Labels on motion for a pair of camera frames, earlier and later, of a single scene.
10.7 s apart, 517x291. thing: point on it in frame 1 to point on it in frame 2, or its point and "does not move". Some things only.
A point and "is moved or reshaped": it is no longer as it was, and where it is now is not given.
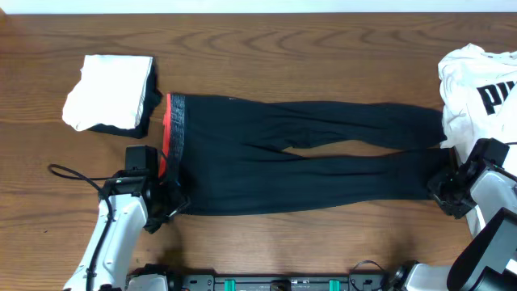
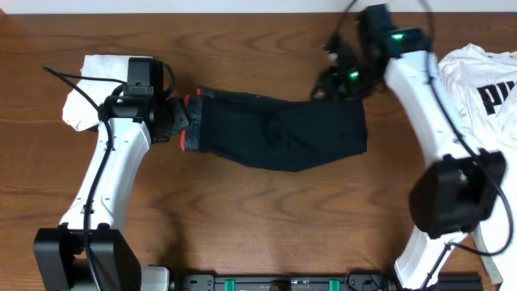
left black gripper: [169, 204] to [178, 115]
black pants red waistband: [227, 154] is moved or reshaped
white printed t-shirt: [479, 101] does not move
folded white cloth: [108, 92] does not move
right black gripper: [435, 187] to [334, 79]
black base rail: [278, 282] does not move
